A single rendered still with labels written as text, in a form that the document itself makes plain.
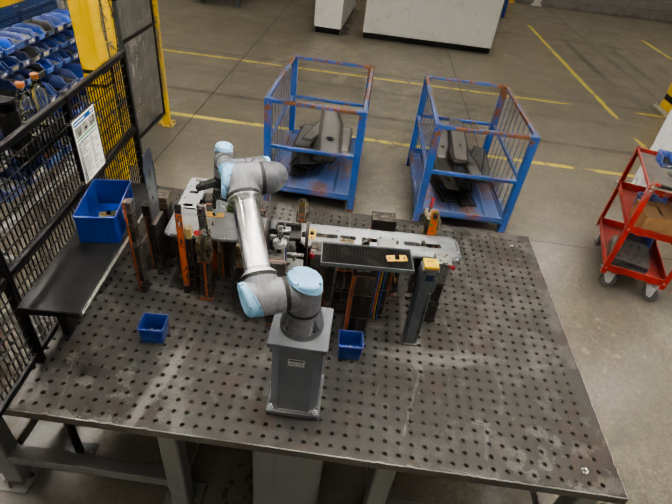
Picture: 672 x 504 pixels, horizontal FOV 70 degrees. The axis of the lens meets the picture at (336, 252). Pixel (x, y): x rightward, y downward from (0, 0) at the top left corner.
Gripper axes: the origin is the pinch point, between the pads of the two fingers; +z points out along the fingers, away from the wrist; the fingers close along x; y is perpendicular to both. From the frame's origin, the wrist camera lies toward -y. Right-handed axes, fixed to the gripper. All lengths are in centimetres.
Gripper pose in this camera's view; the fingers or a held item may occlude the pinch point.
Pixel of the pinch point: (214, 211)
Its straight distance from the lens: 233.7
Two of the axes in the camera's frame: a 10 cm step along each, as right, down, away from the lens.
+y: 9.8, 1.8, 1.1
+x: 0.2, -6.1, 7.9
